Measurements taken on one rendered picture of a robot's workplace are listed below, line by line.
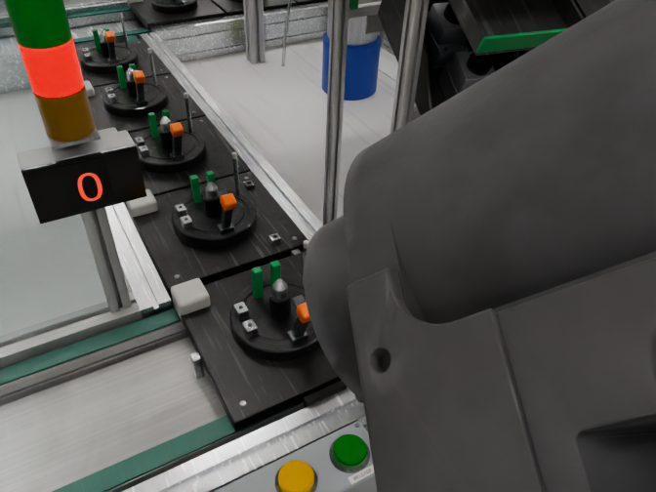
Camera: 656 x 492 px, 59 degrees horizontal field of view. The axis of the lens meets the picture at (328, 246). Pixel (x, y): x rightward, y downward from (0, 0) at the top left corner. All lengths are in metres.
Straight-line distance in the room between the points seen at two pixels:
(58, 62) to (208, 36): 1.26
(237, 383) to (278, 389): 0.05
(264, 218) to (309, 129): 0.53
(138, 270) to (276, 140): 0.61
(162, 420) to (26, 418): 0.17
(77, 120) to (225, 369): 0.35
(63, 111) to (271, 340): 0.37
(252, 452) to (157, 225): 0.45
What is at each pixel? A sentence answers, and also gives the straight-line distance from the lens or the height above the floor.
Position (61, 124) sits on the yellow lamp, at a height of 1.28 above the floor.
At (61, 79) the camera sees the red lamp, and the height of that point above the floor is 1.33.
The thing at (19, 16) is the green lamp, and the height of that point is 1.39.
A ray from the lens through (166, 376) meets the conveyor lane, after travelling 0.85.
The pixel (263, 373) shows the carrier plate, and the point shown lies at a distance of 0.77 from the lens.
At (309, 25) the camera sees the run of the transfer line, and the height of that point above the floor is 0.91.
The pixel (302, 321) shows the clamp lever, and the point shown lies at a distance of 0.70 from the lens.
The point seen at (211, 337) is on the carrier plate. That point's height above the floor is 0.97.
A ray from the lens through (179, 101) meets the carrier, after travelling 1.39.
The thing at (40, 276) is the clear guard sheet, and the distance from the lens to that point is 0.84.
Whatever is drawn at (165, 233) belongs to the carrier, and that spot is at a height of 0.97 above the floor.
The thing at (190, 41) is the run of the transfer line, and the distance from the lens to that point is 1.86.
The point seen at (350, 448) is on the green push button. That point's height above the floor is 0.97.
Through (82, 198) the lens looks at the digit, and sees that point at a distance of 0.71.
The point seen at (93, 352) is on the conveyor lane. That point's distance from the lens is 0.87.
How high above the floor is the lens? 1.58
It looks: 40 degrees down
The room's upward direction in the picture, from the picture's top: 3 degrees clockwise
